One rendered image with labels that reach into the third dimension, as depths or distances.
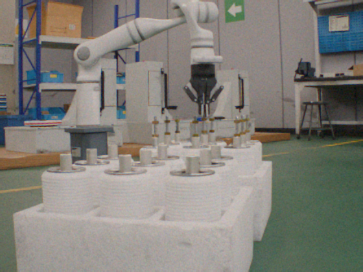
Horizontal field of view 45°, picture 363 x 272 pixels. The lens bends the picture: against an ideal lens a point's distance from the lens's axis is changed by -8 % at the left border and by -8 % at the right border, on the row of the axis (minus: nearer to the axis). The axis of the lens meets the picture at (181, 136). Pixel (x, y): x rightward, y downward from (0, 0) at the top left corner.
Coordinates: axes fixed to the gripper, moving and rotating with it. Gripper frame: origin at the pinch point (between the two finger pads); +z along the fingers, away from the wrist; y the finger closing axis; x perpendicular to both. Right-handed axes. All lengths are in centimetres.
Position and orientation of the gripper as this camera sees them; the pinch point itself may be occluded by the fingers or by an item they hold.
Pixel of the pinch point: (203, 110)
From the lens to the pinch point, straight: 145.3
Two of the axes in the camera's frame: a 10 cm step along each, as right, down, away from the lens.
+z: 0.2, 10.0, 0.6
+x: 2.0, 0.5, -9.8
